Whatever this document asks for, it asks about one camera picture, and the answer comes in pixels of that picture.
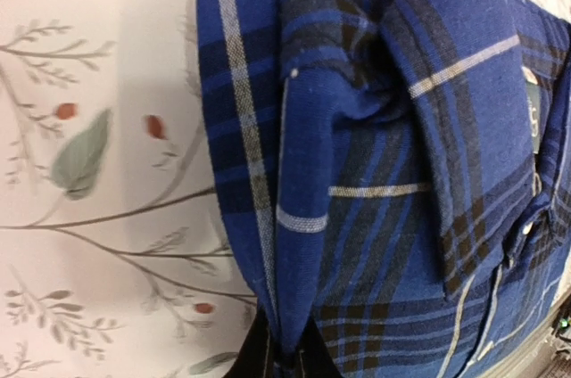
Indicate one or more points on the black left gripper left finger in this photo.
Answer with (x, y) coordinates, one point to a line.
(255, 359)

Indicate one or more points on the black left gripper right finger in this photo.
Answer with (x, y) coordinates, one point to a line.
(312, 359)

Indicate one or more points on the dark blue plaid shirt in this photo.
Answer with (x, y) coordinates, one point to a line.
(398, 170)

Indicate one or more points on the floral patterned table mat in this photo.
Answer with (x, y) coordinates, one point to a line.
(115, 261)

